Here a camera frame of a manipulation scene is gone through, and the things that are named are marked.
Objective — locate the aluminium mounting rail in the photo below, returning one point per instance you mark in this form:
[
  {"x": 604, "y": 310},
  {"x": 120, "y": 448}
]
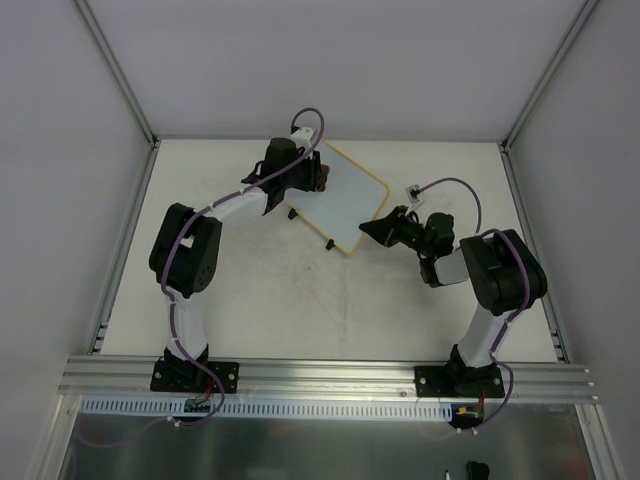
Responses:
[{"x": 555, "y": 383}]

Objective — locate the red black whiteboard eraser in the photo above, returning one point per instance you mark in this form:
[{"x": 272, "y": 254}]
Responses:
[{"x": 325, "y": 169}]

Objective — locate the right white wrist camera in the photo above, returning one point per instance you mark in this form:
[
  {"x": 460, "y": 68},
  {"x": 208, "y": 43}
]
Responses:
[{"x": 415, "y": 197}]

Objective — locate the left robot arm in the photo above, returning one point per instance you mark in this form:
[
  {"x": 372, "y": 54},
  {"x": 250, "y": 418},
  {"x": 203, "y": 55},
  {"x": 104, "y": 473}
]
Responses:
[{"x": 185, "y": 253}]

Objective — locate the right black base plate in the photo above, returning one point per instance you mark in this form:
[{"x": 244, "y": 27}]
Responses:
[{"x": 442, "y": 381}]

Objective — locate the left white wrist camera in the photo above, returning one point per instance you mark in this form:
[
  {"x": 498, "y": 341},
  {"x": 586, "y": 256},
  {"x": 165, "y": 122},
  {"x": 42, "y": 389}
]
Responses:
[{"x": 303, "y": 137}]

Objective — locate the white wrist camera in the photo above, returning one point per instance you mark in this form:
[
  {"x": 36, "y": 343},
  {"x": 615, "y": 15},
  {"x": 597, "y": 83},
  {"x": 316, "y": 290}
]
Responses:
[
  {"x": 415, "y": 197},
  {"x": 303, "y": 137}
]

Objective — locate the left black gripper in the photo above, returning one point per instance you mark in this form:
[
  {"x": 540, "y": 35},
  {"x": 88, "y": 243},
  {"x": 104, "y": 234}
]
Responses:
[{"x": 310, "y": 175}]

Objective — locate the yellow framed whiteboard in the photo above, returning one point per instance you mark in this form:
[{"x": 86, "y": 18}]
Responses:
[{"x": 353, "y": 195}]

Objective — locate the white slotted cable duct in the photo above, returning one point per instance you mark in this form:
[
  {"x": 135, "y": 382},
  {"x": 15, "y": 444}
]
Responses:
[{"x": 269, "y": 408}]

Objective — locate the black object bottom edge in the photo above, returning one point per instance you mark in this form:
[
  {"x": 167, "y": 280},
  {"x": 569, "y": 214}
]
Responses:
[{"x": 478, "y": 471}]

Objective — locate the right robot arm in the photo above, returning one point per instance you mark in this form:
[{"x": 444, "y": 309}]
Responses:
[{"x": 506, "y": 280}]

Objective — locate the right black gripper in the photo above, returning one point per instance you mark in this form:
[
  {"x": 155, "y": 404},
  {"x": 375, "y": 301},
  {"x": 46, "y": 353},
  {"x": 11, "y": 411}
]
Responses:
[{"x": 396, "y": 228}]

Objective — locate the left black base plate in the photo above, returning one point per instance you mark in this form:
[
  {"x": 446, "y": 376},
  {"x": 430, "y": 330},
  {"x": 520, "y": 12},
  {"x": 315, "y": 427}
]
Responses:
[{"x": 184, "y": 377}]

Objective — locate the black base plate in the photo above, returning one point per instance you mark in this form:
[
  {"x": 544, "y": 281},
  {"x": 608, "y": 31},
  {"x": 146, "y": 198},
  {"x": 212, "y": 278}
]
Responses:
[
  {"x": 442, "y": 381},
  {"x": 184, "y": 377}
]

